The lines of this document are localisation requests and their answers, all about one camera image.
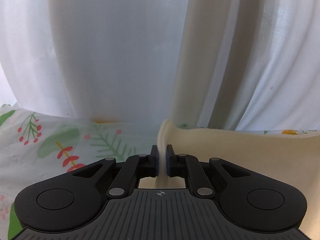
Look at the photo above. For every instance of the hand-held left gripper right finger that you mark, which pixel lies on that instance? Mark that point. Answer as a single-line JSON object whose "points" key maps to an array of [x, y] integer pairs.
{"points": [[168, 165]]}

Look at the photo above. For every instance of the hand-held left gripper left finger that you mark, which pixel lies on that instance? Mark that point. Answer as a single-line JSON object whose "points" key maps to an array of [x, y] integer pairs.
{"points": [[156, 165]]}

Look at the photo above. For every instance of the cream knit sweater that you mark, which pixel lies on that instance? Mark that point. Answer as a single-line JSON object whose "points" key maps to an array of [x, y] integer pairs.
{"points": [[237, 147]]}

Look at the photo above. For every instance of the floral bed sheet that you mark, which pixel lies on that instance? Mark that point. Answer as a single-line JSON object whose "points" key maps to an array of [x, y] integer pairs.
{"points": [[50, 140]]}

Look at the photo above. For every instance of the white curtain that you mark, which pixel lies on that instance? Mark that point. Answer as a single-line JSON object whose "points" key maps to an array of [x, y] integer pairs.
{"points": [[112, 50]]}

